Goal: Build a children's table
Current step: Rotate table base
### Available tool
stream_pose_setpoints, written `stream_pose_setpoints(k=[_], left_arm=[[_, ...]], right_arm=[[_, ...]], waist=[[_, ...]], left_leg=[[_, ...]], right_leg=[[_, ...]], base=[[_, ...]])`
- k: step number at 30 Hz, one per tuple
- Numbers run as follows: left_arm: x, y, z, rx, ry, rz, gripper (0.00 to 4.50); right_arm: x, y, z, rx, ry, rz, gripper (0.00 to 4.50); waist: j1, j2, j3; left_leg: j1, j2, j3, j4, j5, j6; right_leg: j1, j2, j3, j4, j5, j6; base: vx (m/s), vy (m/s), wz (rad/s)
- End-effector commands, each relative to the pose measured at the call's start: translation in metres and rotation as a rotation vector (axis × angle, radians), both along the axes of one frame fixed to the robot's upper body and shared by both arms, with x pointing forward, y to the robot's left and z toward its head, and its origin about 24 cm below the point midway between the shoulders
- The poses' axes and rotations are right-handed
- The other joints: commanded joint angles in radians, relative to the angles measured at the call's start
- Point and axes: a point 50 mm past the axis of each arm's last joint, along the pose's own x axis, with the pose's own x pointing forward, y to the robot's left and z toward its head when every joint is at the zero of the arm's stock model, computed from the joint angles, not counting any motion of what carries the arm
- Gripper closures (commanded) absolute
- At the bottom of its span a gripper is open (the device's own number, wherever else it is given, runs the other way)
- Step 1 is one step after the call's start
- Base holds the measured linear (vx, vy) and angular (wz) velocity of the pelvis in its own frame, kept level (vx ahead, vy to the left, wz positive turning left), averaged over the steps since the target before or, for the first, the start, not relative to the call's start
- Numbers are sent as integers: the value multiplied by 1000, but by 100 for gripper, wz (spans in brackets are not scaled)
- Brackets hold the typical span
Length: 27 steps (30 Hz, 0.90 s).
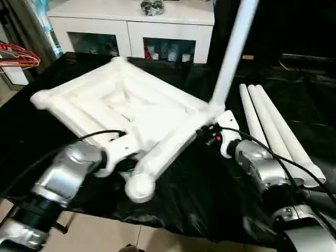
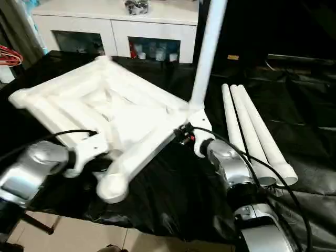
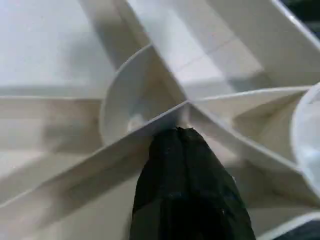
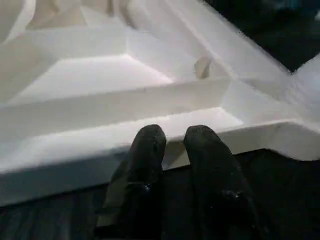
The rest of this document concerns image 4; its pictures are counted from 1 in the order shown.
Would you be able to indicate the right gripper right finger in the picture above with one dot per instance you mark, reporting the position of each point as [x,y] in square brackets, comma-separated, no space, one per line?
[217,190]

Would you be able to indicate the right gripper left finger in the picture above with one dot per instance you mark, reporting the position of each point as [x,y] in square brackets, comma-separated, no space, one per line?
[142,180]

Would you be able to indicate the white plastic table top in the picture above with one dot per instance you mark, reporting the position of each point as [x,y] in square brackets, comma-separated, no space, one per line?
[100,75]

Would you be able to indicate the black plastic mat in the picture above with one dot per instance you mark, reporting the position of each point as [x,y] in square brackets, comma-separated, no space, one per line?
[290,200]

